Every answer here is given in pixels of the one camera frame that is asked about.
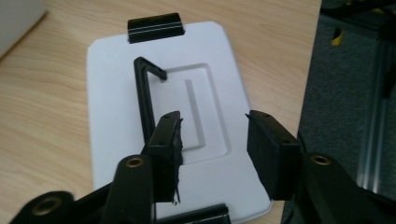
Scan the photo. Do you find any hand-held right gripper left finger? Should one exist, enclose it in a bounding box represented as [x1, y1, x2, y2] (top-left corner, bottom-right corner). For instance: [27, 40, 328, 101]
[145, 110, 185, 204]

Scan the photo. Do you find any black L-shaped plastic bracket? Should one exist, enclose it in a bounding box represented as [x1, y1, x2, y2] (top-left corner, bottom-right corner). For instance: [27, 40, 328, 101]
[133, 56, 168, 146]

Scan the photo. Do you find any aluminium profile rail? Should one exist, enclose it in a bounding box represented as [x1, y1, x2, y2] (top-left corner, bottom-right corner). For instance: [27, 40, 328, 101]
[356, 38, 396, 195]

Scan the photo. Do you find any black stand with yellow tape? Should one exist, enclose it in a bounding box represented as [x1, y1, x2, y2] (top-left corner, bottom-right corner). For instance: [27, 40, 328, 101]
[320, 0, 396, 48]

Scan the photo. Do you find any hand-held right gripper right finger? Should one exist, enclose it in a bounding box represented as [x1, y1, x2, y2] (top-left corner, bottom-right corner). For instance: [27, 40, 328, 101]
[245, 109, 303, 202]

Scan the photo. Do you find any black binder clip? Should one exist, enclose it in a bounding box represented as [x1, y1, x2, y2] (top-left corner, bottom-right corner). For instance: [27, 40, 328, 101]
[155, 203, 233, 224]
[126, 12, 186, 45]

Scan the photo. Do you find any white plastic board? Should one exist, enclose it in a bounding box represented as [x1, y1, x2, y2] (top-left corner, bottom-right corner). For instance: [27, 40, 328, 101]
[86, 21, 275, 224]

